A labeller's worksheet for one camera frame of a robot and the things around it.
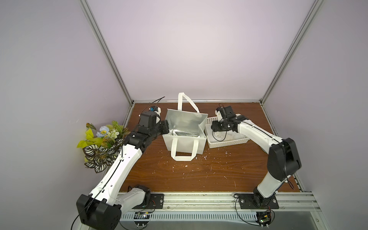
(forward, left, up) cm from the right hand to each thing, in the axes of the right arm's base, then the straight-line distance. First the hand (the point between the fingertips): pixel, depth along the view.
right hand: (215, 123), depth 90 cm
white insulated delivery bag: (-3, +19, -11) cm, 22 cm away
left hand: (-9, +27, +13) cm, 31 cm away
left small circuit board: (-49, +41, -14) cm, 65 cm away
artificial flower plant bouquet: (-24, +57, +15) cm, 64 cm away
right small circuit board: (-48, -21, -15) cm, 55 cm away
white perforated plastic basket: (-15, +2, +6) cm, 17 cm away
